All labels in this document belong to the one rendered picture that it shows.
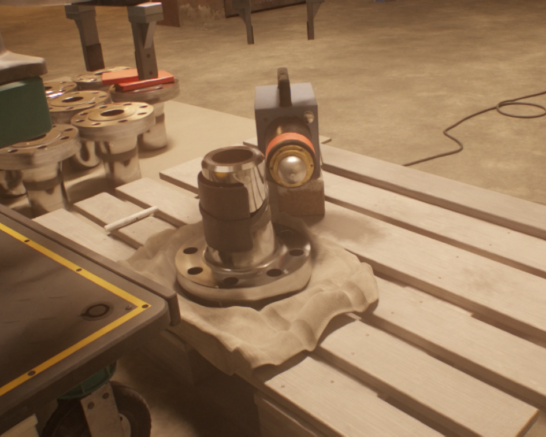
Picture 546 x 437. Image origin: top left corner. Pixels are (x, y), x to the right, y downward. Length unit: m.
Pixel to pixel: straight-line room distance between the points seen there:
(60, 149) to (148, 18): 0.99
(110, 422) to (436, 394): 0.47
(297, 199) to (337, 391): 0.58
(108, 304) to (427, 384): 0.47
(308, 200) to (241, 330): 0.47
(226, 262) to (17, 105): 0.58
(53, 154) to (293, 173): 0.83
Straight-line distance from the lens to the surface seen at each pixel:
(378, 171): 1.58
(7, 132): 0.65
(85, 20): 0.98
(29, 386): 0.75
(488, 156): 2.18
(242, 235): 1.08
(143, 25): 0.87
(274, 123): 1.32
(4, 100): 0.65
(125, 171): 2.00
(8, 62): 0.67
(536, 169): 2.10
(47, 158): 1.78
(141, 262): 1.26
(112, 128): 1.88
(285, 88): 1.34
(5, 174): 2.13
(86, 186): 2.12
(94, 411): 0.91
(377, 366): 0.97
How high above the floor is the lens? 0.77
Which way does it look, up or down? 25 degrees down
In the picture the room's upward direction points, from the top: 4 degrees counter-clockwise
